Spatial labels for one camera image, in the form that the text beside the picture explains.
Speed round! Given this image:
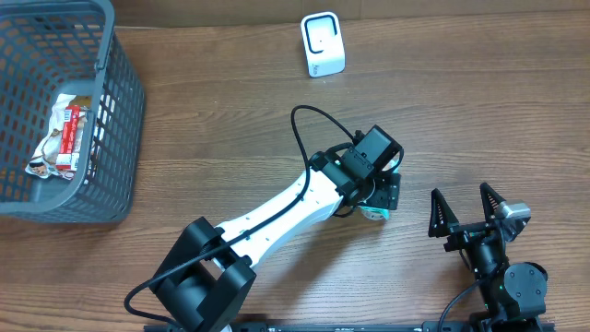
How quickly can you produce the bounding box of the red snack bar box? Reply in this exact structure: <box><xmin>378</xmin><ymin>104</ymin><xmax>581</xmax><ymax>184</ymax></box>
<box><xmin>55</xmin><ymin>105</ymin><xmax>81</xmax><ymax>170</ymax></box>

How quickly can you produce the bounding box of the white crumpled snack wrapper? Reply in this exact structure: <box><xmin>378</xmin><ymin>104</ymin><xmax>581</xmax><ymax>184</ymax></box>
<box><xmin>25</xmin><ymin>94</ymin><xmax>92</xmax><ymax>180</ymax></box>

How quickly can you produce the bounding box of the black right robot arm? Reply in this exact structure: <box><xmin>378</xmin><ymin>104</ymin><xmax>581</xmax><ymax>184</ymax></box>
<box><xmin>428</xmin><ymin>183</ymin><xmax>554</xmax><ymax>331</ymax></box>

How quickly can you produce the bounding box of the teal white tissue pack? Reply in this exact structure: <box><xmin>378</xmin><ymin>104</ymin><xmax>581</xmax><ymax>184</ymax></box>
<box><xmin>360</xmin><ymin>206</ymin><xmax>390</xmax><ymax>220</ymax></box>

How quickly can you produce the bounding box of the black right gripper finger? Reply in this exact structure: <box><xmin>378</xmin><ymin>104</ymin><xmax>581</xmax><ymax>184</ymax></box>
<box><xmin>479</xmin><ymin>183</ymin><xmax>505</xmax><ymax>221</ymax></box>
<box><xmin>428</xmin><ymin>188</ymin><xmax>459</xmax><ymax>238</ymax></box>

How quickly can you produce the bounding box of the white barcode scanner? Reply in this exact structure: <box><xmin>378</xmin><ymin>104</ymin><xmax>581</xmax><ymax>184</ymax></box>
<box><xmin>301</xmin><ymin>11</ymin><xmax>346</xmax><ymax>77</ymax></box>

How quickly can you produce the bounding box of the grey plastic basket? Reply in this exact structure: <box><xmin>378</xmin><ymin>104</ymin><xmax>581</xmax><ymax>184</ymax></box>
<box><xmin>1</xmin><ymin>0</ymin><xmax>146</xmax><ymax>223</ymax></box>

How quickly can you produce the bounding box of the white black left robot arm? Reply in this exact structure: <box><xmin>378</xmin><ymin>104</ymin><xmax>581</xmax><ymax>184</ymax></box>
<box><xmin>148</xmin><ymin>149</ymin><xmax>401</xmax><ymax>331</ymax></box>

